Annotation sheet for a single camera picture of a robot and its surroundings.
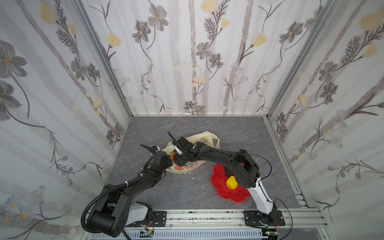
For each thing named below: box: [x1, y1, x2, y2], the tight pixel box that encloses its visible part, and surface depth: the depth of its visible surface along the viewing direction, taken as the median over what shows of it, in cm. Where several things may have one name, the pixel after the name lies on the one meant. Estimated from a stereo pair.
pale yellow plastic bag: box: [186, 131, 221, 149], surface depth 98 cm
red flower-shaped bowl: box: [211, 163, 252, 203], surface depth 85 cm
